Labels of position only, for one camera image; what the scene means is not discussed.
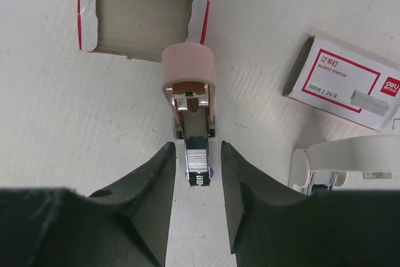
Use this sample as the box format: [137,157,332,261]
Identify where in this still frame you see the pink stapler top cover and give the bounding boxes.
[161,43,216,187]

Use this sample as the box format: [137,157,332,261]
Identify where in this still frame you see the loose metal staple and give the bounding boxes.
[392,118,400,130]

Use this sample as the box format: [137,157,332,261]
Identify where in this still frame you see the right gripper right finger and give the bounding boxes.
[221,142,399,266]

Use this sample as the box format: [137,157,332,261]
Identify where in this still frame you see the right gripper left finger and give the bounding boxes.
[1,142,176,266]

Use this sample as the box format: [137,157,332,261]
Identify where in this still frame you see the red white staple box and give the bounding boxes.
[282,36,399,132]

